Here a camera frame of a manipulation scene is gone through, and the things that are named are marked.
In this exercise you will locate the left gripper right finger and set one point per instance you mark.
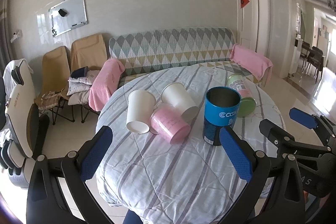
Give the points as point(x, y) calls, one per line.
point(285, 202)

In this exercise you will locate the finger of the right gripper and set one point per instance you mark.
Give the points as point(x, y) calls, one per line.
point(277, 136)
point(321, 125)

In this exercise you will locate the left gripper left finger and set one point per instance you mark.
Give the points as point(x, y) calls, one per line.
point(46, 202)

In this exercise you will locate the blue black metal cup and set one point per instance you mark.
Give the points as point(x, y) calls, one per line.
point(221, 108)

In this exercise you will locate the pink plastic cup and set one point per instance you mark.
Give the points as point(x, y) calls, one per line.
point(169, 124)

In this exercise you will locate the right white paper cup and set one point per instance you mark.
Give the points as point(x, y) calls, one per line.
point(177, 96)

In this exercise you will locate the white paper cup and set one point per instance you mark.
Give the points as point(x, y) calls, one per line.
point(139, 110)
point(177, 96)

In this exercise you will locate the left white paper cup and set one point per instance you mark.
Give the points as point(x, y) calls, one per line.
point(139, 110)

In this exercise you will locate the green pink glass jar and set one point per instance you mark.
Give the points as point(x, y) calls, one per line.
point(247, 103)

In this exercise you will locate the dark dining chairs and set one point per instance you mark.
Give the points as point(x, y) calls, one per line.
point(313, 58)

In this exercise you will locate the striped quilt table cover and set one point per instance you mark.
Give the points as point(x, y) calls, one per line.
point(188, 182)

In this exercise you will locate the right pink towel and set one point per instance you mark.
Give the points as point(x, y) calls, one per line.
point(259, 65)

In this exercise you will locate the pink towel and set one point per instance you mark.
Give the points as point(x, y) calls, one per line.
point(105, 84)
point(259, 65)

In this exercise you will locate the white massage chair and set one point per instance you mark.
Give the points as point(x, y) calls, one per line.
point(23, 129)

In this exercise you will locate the chandelier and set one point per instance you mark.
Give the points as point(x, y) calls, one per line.
point(332, 5)

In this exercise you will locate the white door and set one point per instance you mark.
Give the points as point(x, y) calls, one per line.
point(248, 24)

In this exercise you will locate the left pink towel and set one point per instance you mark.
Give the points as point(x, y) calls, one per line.
point(105, 84)

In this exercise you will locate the pile of cushions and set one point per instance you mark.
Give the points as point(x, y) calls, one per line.
point(79, 85)

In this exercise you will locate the red door decoration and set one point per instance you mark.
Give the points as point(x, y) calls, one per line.
point(243, 3)

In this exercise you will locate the near tan folding chair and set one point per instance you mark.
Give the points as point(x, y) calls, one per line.
point(55, 76)

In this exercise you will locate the tan folding chair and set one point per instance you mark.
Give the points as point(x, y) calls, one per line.
point(88, 52)
point(55, 76)

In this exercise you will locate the far tan folding chair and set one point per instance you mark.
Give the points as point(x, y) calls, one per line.
point(88, 52)

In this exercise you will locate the diamond patterned sofa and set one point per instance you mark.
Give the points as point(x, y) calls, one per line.
point(151, 51)

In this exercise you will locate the wall whiteboard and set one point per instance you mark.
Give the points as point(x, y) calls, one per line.
point(66, 16)

